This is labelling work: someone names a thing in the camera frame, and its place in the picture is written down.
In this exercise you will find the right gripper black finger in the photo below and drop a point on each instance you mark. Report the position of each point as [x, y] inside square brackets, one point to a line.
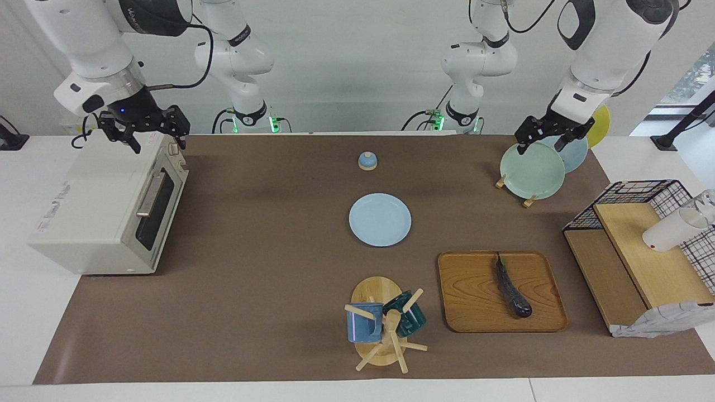
[183, 142]
[136, 146]

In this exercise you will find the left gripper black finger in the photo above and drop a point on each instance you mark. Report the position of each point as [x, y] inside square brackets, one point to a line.
[562, 145]
[522, 149]

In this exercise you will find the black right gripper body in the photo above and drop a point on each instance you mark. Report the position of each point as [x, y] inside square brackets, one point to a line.
[142, 117]

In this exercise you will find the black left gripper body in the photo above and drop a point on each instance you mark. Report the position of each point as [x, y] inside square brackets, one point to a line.
[558, 125]

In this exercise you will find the white toaster oven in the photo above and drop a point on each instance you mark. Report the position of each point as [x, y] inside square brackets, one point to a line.
[95, 212]

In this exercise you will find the dark purple eggplant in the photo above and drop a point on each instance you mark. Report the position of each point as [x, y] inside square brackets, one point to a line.
[511, 290]

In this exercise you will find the small light blue plate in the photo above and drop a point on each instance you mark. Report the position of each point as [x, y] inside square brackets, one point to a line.
[380, 220]

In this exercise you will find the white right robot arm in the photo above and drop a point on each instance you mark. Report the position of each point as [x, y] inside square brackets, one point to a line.
[95, 44]

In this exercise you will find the large light blue plate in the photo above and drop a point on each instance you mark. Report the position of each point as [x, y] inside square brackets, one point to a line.
[578, 156]

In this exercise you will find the large pale green plate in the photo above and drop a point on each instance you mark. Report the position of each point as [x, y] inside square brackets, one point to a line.
[530, 170]

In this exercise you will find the yellow plate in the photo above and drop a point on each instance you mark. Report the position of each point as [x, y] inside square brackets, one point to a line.
[602, 125]

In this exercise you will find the wooden plate rack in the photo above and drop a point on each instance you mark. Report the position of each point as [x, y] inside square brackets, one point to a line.
[528, 202]

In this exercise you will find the black stand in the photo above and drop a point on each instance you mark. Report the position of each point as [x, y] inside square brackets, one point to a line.
[690, 120]

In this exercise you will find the white cup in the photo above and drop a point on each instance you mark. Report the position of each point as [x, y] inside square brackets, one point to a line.
[670, 231]

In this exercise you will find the glass window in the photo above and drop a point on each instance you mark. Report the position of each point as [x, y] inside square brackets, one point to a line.
[695, 78]

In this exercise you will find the brown table mat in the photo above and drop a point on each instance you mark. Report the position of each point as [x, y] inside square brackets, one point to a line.
[268, 268]

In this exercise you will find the wooden serving tray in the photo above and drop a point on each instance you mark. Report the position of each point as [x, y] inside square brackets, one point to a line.
[469, 296]

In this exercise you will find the clear glass cup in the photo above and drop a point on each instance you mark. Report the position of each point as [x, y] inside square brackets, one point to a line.
[708, 204]

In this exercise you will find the wooden stepped shelf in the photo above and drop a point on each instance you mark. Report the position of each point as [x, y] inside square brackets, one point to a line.
[653, 273]

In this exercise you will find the dark green mug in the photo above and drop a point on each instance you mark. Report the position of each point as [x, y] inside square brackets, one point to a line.
[413, 321]

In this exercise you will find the wooden mug tree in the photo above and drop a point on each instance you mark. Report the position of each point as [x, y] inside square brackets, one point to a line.
[375, 290]

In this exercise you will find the white checked cloth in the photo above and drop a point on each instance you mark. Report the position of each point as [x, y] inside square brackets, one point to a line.
[665, 321]

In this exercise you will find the blue mug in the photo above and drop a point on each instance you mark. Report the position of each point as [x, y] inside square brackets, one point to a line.
[363, 326]

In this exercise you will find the black clamp mount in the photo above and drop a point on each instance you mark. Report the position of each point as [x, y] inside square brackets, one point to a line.
[11, 139]

